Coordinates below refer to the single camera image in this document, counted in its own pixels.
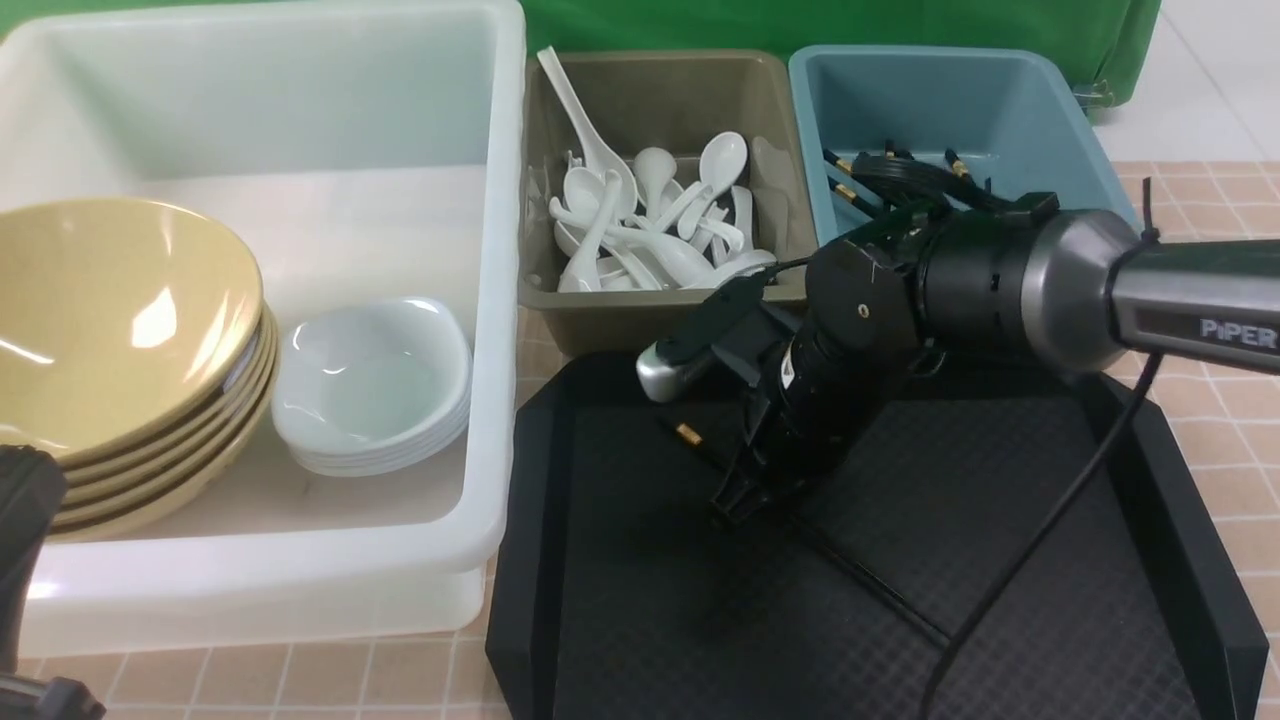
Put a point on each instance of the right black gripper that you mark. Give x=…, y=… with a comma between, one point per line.
x=817, y=391

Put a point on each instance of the black chopstick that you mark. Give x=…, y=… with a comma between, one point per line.
x=818, y=541

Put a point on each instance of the white square dish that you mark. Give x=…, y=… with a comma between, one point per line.
x=371, y=377

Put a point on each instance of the tan noodle bowl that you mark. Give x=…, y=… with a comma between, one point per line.
x=117, y=316

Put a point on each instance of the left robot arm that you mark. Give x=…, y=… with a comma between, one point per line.
x=32, y=488

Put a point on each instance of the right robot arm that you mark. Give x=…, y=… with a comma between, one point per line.
x=1072, y=290

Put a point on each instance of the stacked tan bowl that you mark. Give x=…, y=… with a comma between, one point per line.
x=199, y=425
x=101, y=521
x=136, y=484

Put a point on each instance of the top stacked tan bowl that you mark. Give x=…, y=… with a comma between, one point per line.
x=199, y=425

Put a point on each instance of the bottom stacked tan bowl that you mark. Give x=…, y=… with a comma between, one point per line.
x=101, y=521

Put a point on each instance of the black serving tray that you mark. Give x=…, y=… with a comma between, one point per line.
x=617, y=596

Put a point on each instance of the white soup spoon pile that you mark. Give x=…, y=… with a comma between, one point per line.
x=605, y=254

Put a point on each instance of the black chopsticks in bin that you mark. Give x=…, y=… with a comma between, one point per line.
x=876, y=184

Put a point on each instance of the olive brown spoon bin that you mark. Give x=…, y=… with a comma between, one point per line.
x=677, y=100

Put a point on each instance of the white soup spoon upright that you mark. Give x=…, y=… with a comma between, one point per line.
x=721, y=163

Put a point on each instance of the long white soup spoon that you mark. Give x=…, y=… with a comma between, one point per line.
x=598, y=156

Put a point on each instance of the lower stacked white dishes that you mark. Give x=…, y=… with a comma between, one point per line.
x=381, y=466

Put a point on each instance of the blue chopstick bin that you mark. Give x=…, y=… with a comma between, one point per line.
x=1008, y=114

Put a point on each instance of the top stacked white dish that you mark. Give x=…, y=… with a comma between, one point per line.
x=400, y=448

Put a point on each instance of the large white plastic bin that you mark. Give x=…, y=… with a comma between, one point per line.
x=364, y=150

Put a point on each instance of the green cloth backdrop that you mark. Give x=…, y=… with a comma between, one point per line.
x=1100, y=47

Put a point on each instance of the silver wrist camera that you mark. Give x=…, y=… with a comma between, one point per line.
x=670, y=366

